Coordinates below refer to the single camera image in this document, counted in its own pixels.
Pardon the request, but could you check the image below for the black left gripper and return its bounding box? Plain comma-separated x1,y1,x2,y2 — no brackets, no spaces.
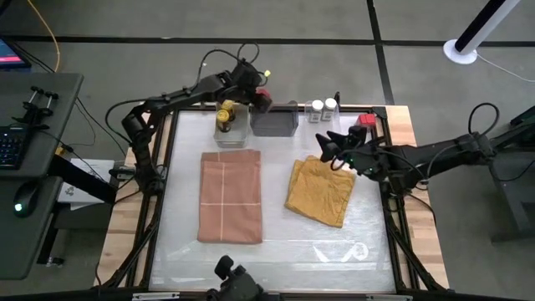
231,62,274,114

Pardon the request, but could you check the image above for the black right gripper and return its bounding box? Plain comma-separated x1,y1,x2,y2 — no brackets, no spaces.
314,125,378,169

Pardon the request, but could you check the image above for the red spice box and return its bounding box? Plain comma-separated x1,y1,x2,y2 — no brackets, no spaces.
255,88,272,110
356,113,378,129

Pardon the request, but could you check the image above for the yellow-lid spice jar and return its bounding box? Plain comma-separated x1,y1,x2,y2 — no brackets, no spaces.
219,99,237,120
215,109,233,134

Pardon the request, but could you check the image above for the white-lid spice jar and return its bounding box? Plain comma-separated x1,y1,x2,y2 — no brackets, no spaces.
309,99,325,125
322,97,339,123

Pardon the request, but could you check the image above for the mustard yellow cloth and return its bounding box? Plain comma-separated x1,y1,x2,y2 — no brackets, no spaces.
283,155,357,229

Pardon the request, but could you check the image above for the clear plastic bin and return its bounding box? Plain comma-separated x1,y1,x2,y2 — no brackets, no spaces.
305,99,344,147

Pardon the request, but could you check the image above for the dark grey plastic bin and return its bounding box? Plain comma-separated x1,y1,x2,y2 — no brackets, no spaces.
249,99,300,138

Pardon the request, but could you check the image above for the beige plastic bin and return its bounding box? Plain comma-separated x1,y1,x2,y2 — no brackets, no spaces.
213,98,250,149

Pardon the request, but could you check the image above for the salmon pink folded cloth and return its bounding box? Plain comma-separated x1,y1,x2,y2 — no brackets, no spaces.
196,149,264,245

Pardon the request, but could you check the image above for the white round-base pole stand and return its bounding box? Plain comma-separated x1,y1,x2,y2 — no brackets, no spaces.
442,0,523,66

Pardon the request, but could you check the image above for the black metal stand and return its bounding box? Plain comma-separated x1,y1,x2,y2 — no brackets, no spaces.
487,104,535,244

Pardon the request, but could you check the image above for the grey side desk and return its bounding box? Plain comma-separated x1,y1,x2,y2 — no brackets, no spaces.
0,73,84,281

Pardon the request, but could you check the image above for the white printed paper sheet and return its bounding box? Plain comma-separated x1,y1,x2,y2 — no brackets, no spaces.
56,157,116,211

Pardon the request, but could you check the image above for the black clamp stand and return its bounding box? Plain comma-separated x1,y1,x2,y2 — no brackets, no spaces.
12,85,60,130

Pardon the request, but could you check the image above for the backlit black keyboard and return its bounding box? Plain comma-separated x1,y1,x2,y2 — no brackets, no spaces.
0,125,28,171

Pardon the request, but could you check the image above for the black computer mouse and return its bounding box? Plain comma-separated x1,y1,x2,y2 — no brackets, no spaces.
12,179,42,219

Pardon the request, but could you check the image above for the monitor with pink screen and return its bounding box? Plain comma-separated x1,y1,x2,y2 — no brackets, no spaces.
0,36,33,70

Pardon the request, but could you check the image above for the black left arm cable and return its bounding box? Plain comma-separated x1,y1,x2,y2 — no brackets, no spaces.
196,43,261,91

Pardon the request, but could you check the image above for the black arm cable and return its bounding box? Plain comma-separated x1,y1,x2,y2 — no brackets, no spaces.
196,43,261,91
467,102,501,137

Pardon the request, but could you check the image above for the black aluminium table frame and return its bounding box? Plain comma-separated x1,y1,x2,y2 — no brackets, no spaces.
94,102,451,293

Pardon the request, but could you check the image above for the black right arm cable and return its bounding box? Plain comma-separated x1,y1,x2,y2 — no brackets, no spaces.
467,102,501,137

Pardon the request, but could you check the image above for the black leader arm handle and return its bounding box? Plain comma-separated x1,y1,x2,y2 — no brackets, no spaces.
206,254,265,301

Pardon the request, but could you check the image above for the white floor cable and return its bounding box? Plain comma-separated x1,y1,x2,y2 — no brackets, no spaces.
475,52,535,84

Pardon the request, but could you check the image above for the yellow cable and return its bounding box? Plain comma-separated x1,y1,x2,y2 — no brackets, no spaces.
25,0,62,73

